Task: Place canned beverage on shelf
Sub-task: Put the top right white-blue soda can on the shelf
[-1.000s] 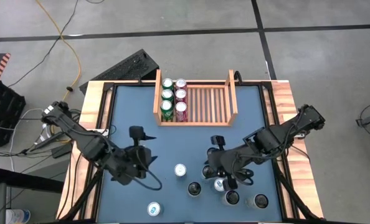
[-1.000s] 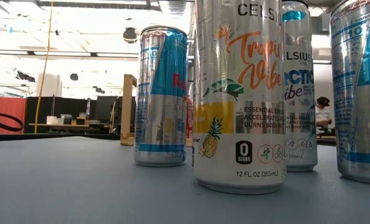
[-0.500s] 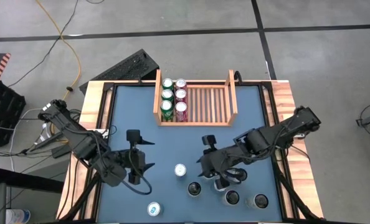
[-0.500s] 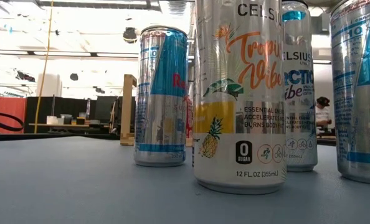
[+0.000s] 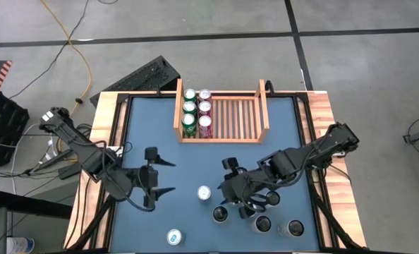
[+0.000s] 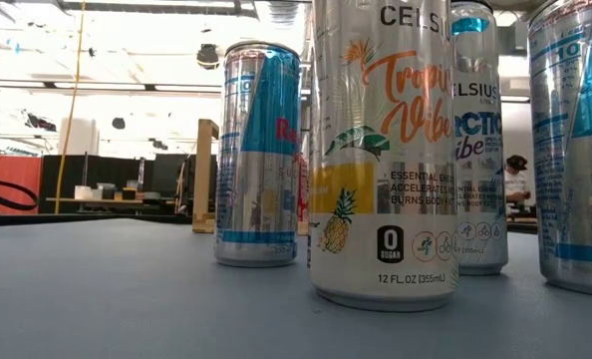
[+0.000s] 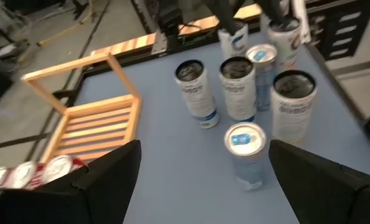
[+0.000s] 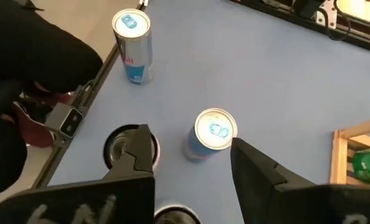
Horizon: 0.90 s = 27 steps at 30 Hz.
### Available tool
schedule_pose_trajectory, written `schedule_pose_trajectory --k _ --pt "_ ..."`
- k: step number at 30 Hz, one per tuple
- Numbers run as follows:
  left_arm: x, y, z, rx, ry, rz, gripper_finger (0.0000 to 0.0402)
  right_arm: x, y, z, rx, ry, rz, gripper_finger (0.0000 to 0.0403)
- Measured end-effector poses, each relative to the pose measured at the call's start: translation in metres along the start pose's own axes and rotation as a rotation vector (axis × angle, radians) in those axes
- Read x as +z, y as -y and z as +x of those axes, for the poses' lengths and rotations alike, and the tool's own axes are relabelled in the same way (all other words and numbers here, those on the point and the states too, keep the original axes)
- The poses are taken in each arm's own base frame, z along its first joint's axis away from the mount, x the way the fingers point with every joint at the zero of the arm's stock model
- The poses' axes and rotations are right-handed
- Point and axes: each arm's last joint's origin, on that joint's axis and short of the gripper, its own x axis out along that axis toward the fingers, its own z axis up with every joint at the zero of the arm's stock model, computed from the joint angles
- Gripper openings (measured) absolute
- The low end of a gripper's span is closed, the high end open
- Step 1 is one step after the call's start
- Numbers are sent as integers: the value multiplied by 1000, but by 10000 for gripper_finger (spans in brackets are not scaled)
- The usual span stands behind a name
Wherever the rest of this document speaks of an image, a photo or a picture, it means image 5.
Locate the black power adapter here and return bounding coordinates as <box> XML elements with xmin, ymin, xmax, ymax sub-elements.
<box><xmin>58</xmin><ymin>164</ymin><xmax>82</xmax><ymax>180</ymax></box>

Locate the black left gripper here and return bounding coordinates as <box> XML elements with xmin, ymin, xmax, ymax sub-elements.
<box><xmin>138</xmin><ymin>147</ymin><xmax>177</xmax><ymax>211</ymax></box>

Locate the black floor cable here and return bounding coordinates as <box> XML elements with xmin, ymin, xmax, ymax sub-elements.
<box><xmin>8</xmin><ymin>0</ymin><xmax>90</xmax><ymax>99</ymax></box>

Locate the silver blue Red Bull can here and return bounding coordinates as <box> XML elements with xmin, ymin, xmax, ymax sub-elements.
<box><xmin>166</xmin><ymin>228</ymin><xmax>184</xmax><ymax>246</ymax></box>
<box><xmin>196</xmin><ymin>185</ymin><xmax>212</xmax><ymax>202</ymax></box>

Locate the white Celsius Arctic Vibe can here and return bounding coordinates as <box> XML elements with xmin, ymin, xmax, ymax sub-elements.
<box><xmin>264</xmin><ymin>190</ymin><xmax>281</xmax><ymax>209</ymax></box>
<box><xmin>228</xmin><ymin>187</ymin><xmax>245</xmax><ymax>205</ymax></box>

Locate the yellow extension cable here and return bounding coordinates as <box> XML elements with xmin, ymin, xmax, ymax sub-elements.
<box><xmin>40</xmin><ymin>0</ymin><xmax>93</xmax><ymax>156</ymax></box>

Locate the black floor beam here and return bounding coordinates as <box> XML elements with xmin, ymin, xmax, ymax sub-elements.
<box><xmin>0</xmin><ymin>190</ymin><xmax>73</xmax><ymax>219</ymax></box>

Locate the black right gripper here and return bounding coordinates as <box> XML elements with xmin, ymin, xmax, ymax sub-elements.
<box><xmin>217</xmin><ymin>157</ymin><xmax>267</xmax><ymax>219</ymax></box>

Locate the black plastic crate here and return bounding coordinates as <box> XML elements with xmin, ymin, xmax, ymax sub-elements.
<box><xmin>0</xmin><ymin>90</ymin><xmax>30</xmax><ymax>167</ymax></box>

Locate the wooden slatted shelf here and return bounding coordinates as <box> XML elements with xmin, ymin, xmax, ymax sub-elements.
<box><xmin>173</xmin><ymin>78</ymin><xmax>271</xmax><ymax>145</ymax></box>

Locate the white Celsius Tropical Vibe can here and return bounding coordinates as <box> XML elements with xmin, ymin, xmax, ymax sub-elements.
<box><xmin>212</xmin><ymin>205</ymin><xmax>229</xmax><ymax>224</ymax></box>

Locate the red Coca-Cola can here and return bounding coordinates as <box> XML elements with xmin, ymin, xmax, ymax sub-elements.
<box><xmin>198</xmin><ymin>100</ymin><xmax>214</xmax><ymax>116</ymax></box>
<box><xmin>198</xmin><ymin>114</ymin><xmax>214</xmax><ymax>139</ymax></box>
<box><xmin>198</xmin><ymin>88</ymin><xmax>213</xmax><ymax>103</ymax></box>

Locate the white plastic jug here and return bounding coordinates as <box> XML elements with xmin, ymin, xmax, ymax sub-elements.
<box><xmin>6</xmin><ymin>236</ymin><xmax>36</xmax><ymax>254</ymax></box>

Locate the green Sprite can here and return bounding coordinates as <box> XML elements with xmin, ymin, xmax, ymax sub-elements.
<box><xmin>182</xmin><ymin>100</ymin><xmax>198</xmax><ymax>116</ymax></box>
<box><xmin>183</xmin><ymin>87</ymin><xmax>198</xmax><ymax>103</ymax></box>
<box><xmin>181</xmin><ymin>112</ymin><xmax>198</xmax><ymax>138</ymax></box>

